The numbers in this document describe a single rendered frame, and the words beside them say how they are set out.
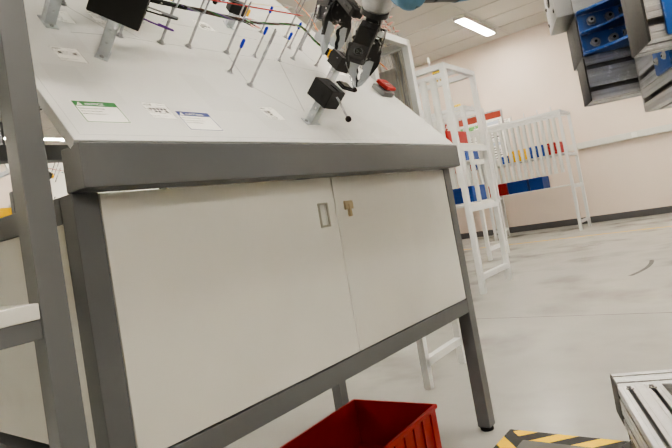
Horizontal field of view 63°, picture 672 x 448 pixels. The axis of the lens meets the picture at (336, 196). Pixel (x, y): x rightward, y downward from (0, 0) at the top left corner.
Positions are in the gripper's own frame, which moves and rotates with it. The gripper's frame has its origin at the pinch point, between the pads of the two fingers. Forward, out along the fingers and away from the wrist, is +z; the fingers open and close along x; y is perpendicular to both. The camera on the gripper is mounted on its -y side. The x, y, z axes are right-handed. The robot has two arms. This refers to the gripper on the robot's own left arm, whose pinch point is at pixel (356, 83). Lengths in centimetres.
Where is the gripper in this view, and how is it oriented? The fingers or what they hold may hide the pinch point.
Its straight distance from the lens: 150.7
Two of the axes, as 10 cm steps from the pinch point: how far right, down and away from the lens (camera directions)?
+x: -9.4, -3.2, 1.1
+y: 2.8, -5.8, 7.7
